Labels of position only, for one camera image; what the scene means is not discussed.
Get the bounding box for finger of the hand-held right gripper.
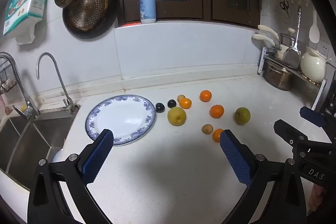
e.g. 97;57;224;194
273;119;315;159
300;106;328;128

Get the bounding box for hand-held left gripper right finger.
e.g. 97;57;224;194
219;129;307;224

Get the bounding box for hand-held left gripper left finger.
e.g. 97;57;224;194
27;129;114;224

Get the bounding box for green pear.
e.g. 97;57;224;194
234;107;251;126

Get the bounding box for blue patterned white plate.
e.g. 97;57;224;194
85;94;157;146

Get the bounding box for yellow pear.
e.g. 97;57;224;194
167;107;187;126

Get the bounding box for person's right hand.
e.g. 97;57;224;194
308;183;327;212

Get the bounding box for black appliance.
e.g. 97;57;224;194
312;80;336;119

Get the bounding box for steel pot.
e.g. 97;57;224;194
263;60;294;91

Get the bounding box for metal spatula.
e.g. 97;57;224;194
282;7;302;68

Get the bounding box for steel sink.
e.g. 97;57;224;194
0;115;76;182

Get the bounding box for metal shelf rack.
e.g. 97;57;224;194
258;47;327;109

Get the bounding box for white rice paddle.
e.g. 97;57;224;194
309;9;321;43

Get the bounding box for slim chrome faucet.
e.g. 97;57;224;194
36;52;80;114

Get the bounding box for tall chrome faucet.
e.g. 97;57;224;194
0;52;40;119

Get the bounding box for black scissors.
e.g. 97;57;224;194
279;0;290;18

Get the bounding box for gold colander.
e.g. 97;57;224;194
68;0;109;30

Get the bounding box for white pump soap bottle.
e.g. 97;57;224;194
139;0;157;24

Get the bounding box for teal paper towel pack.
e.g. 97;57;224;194
3;0;51;45

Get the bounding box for white wall socket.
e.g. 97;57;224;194
315;42;332;58

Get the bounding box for white-handled pots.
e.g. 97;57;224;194
252;25;296;62

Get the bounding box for black wire basket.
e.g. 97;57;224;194
0;59;20;94

